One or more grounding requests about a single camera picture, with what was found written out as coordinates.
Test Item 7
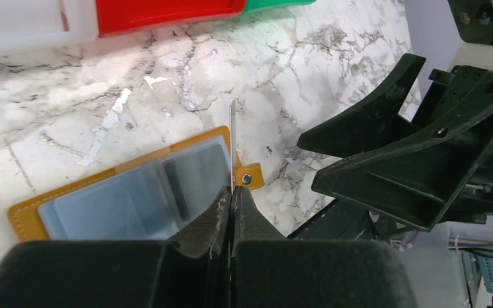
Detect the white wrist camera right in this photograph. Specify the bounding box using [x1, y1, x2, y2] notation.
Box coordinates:
[448, 0, 493, 71]

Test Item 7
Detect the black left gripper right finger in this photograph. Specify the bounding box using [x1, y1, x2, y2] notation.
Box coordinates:
[231, 187, 417, 307]

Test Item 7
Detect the green plastic bin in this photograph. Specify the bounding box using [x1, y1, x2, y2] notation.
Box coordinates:
[243, 0, 316, 13]

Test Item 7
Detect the yellow-brown card holder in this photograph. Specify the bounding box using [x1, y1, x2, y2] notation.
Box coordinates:
[7, 126, 264, 241]

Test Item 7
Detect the white plastic bin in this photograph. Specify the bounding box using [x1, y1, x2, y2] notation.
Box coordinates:
[0, 0, 99, 56]

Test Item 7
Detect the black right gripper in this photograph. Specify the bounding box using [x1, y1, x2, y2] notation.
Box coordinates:
[297, 53, 493, 230]

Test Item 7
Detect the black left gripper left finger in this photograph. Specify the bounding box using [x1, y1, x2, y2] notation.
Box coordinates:
[0, 187, 232, 307]

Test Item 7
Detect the red plastic bin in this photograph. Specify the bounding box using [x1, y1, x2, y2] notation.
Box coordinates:
[95, 0, 246, 37]

